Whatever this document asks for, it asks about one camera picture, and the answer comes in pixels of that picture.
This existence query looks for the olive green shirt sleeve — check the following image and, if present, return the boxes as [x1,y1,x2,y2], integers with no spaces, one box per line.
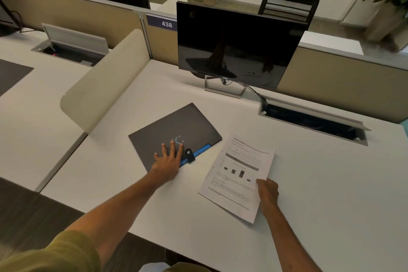
[0,229,102,272]

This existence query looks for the silver monitor stand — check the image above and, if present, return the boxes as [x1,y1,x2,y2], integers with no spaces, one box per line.
[204,75,246,99]

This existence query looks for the desk cable box with lid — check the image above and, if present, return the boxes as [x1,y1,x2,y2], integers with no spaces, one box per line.
[31,23,110,68]
[258,95,372,147]

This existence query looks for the blue number label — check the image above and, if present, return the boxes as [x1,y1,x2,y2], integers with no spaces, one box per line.
[146,13,178,31]

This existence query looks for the person's left hand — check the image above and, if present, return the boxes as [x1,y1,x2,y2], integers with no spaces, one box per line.
[149,141,185,184]

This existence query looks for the dark grey document folder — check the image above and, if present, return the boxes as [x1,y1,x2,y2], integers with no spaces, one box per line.
[128,102,223,173]

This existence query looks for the person's right forearm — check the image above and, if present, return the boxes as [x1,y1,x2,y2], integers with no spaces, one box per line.
[260,202,323,272]

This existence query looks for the black mesh office chair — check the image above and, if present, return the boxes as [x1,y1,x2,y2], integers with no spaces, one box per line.
[257,0,320,32]

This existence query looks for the black monitor cable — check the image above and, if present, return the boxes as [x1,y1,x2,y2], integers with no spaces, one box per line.
[222,78,268,102]

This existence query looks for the beige partition panel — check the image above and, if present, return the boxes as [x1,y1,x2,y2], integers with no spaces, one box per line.
[0,0,143,50]
[277,42,408,124]

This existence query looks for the dark grey desk mat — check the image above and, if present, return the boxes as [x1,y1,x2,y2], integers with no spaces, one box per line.
[0,59,35,97]

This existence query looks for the black cables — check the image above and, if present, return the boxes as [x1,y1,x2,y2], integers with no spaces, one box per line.
[0,0,25,34]

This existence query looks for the person's right hand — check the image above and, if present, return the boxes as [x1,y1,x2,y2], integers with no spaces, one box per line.
[256,178,280,212]

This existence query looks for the large green potted plant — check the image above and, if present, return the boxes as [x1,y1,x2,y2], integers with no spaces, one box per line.
[362,0,408,53]

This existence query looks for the person's left forearm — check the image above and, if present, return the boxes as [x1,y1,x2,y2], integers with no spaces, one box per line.
[63,171,171,270]

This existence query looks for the printed white paper sheet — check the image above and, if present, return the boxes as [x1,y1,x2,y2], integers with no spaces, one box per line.
[198,134,276,225]

